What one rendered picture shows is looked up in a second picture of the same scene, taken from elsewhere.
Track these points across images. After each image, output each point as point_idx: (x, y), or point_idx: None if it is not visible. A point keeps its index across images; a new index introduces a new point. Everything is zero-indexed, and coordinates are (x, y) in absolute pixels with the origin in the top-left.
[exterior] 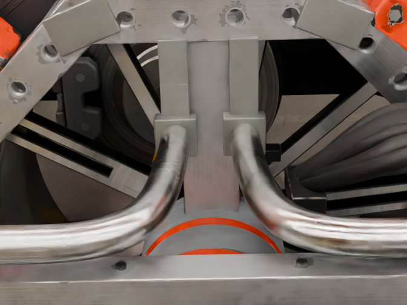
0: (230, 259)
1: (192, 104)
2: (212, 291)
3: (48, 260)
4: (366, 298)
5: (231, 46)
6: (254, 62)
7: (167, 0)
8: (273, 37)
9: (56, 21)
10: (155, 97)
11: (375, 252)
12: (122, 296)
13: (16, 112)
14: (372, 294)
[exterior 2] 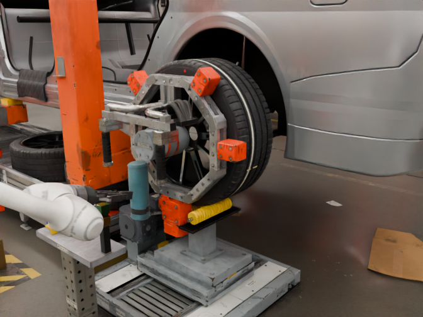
0: (139, 116)
1: (166, 99)
2: (133, 119)
3: (116, 109)
4: (150, 124)
5: (169, 87)
6: (172, 90)
7: (162, 77)
8: (176, 86)
9: (147, 78)
10: None
11: (150, 115)
12: (123, 117)
13: (142, 96)
14: (150, 123)
